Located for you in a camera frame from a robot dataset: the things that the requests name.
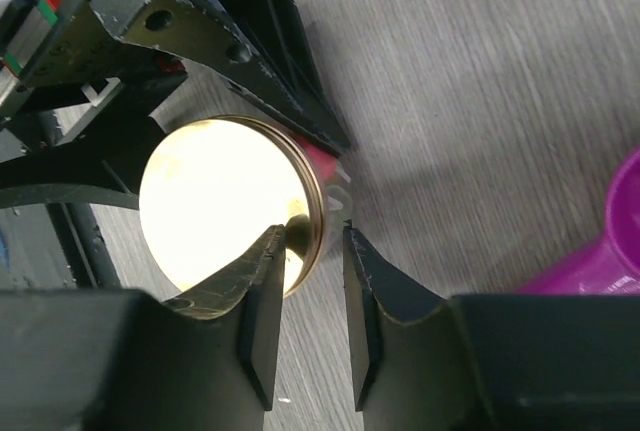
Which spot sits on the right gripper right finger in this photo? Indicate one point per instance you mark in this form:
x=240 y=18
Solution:
x=485 y=361

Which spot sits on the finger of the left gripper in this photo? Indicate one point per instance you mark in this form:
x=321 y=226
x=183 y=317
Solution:
x=259 y=47

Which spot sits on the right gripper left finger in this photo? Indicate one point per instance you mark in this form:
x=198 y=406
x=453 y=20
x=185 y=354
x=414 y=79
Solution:
x=119 y=359

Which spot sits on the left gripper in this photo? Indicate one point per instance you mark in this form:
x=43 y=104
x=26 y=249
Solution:
x=85 y=75

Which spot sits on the cream jar lid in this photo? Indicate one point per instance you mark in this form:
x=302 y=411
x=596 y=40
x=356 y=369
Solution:
x=211 y=188

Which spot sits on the purple plastic scoop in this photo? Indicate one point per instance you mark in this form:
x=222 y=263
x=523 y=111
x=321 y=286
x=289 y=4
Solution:
x=610 y=263

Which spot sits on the clear plastic jar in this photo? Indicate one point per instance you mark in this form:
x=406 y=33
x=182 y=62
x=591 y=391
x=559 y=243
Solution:
x=338 y=204

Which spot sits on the candies in jar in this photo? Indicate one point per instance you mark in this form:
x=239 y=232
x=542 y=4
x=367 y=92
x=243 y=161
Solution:
x=324 y=163

